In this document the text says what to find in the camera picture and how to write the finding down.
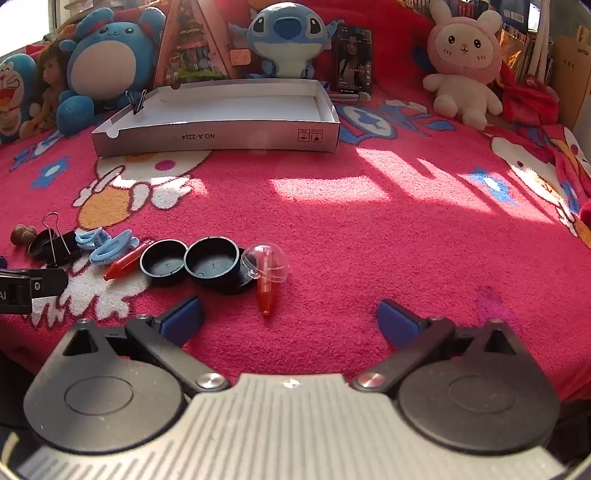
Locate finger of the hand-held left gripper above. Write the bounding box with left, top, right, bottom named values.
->
left=0, top=268, right=69, bottom=315

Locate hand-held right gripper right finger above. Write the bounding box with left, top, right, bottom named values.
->
left=351, top=299, right=541, bottom=393

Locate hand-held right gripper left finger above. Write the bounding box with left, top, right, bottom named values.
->
left=46, top=295, right=232, bottom=394

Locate large black binder clip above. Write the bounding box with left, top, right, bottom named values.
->
left=28, top=211, right=80, bottom=269

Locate black round lid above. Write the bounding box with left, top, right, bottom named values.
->
left=139, top=240, right=189, bottom=288

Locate black round container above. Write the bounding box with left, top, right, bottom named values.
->
left=184, top=236, right=257, bottom=296

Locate light blue hair clip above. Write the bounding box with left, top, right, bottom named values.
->
left=75, top=227, right=112, bottom=252
left=89, top=232, right=140, bottom=266

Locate red orange marker cap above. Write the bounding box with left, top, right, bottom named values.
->
left=102, top=239, right=158, bottom=281

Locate clear plastic capsule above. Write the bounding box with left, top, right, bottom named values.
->
left=241, top=244, right=291, bottom=283

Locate white cardboard box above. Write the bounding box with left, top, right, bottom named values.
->
left=91, top=78, right=341, bottom=158

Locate pink printed blanket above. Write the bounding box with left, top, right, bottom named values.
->
left=0, top=80, right=591, bottom=402

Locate blue cat plush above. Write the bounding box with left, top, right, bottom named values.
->
left=0, top=53, right=38, bottom=145

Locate brown-haired doll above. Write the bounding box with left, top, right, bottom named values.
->
left=21, top=39, right=75, bottom=134

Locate round blue mouse plush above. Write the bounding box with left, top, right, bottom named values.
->
left=56, top=7, right=168, bottom=132

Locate red crumpled cloth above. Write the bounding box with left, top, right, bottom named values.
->
left=499, top=65, right=561, bottom=125

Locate black smartphone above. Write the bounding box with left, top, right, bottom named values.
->
left=333, top=24, right=374, bottom=95

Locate triangular diorama box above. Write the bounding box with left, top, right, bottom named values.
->
left=152, top=0, right=241, bottom=88

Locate pink bunny plush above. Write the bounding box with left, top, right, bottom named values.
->
left=422, top=0, right=505, bottom=132

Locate red printed blanket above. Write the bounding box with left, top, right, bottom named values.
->
left=23, top=0, right=591, bottom=250

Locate shiny orange packet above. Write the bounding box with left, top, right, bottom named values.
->
left=496, top=28, right=532, bottom=84

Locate blue alien plush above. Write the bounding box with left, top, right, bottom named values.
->
left=229, top=2, right=340, bottom=80

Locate brown cardboard panel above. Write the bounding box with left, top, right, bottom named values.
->
left=551, top=34, right=591, bottom=132

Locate white plastic rack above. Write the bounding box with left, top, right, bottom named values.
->
left=526, top=0, right=555, bottom=84

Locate row of books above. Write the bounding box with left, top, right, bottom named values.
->
left=397, top=0, right=495, bottom=21

